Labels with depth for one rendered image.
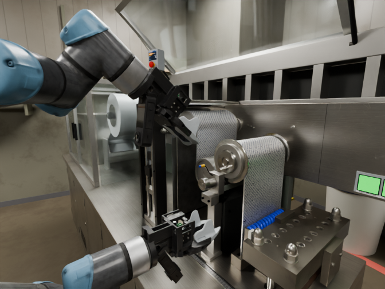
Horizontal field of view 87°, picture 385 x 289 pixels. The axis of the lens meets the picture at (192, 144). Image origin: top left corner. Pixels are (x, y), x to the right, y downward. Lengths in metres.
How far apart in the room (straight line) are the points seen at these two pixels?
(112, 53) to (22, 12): 3.57
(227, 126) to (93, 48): 0.64
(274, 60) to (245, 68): 0.15
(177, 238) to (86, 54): 0.41
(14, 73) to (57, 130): 3.46
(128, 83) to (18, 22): 3.55
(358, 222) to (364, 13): 2.23
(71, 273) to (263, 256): 0.46
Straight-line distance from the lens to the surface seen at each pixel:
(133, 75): 0.44
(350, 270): 0.94
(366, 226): 2.63
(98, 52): 0.43
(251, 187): 0.71
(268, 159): 0.75
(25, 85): 0.32
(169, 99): 0.47
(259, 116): 0.99
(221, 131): 0.89
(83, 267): 0.46
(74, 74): 0.44
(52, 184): 3.95
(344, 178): 0.88
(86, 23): 0.43
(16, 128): 3.83
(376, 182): 0.86
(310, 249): 0.73
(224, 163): 0.68
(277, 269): 0.66
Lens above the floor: 1.43
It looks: 10 degrees down
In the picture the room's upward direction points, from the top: straight up
